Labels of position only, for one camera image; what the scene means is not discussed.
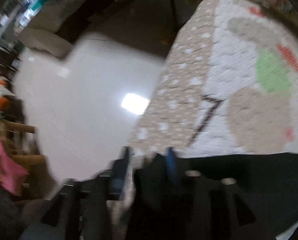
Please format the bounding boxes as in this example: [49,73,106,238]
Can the black pants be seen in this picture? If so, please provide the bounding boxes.
[178,153,298,239]

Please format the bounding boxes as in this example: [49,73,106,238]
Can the patterned heart bedspread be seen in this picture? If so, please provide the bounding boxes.
[109,0,298,240]

